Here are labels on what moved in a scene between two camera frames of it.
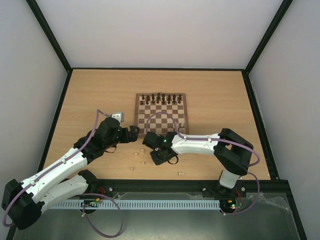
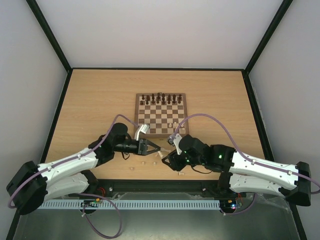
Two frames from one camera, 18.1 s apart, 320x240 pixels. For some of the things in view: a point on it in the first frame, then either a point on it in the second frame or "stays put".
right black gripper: x=151 y=140 -> x=175 y=162
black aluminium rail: x=245 y=189 stays put
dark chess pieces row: x=160 y=100 stays put
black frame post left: x=49 y=34 stays put
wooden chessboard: x=161 y=113 stays put
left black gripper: x=134 y=136 -> x=142 y=148
